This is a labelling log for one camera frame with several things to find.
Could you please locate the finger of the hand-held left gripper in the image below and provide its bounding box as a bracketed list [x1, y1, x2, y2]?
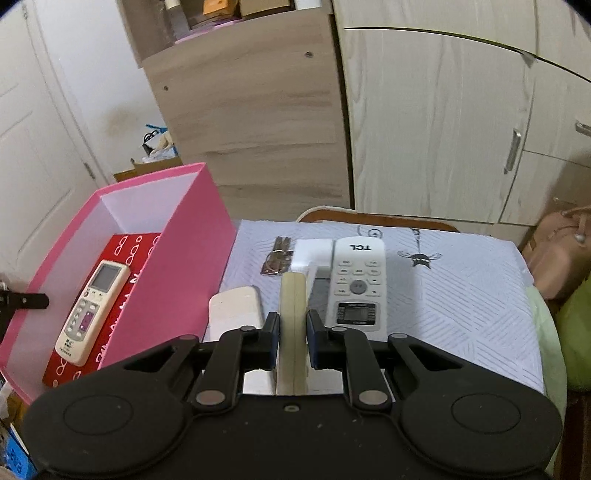
[0, 277, 50, 319]

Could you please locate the white remote with large display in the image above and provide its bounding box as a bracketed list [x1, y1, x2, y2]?
[55, 260, 132, 367]

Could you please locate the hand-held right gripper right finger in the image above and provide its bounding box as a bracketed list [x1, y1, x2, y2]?
[306, 309, 462, 409]

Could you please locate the brown cardboard box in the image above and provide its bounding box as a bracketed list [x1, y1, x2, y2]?
[113, 156, 184, 184]

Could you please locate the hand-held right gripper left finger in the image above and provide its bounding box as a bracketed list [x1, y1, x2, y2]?
[124, 311, 281, 414]

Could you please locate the lime green cushion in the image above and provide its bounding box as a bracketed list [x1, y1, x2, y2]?
[553, 276, 591, 389]

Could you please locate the beige remote control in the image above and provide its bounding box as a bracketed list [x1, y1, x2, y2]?
[276, 271, 309, 397]

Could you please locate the white wardrobe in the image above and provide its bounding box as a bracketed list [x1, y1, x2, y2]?
[332, 0, 591, 241]

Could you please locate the white charger plug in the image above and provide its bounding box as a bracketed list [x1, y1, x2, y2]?
[293, 239, 336, 282]

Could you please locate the red patterned flat box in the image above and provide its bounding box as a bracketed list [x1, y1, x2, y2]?
[42, 233, 162, 388]

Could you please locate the wooden cabinet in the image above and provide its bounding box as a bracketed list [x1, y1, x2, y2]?
[117, 0, 356, 220]

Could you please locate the blue box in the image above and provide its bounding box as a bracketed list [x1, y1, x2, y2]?
[0, 424, 38, 479]

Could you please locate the wooden chair backrest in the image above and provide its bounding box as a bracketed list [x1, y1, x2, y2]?
[295, 206, 462, 233]

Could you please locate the white remote with round button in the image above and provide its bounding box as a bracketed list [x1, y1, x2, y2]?
[324, 237, 387, 343]

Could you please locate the pink bag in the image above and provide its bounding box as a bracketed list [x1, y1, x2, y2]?
[521, 207, 591, 302]

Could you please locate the bunch of silver keys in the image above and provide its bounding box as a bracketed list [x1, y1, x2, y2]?
[260, 235, 295, 277]

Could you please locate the small brown carton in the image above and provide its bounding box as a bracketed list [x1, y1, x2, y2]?
[238, 0, 296, 20]

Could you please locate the pale blue patterned cloth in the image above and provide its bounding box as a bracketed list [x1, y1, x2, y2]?
[203, 219, 546, 396]

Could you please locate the pink cardboard box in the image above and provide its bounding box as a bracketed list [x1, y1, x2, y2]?
[0, 162, 237, 406]

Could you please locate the white door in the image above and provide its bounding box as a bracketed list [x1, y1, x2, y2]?
[0, 0, 114, 282]

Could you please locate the pale green blanket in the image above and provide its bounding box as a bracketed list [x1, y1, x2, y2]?
[525, 285, 568, 418]

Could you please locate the plain white remote control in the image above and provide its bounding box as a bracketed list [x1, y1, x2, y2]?
[208, 285, 265, 343]

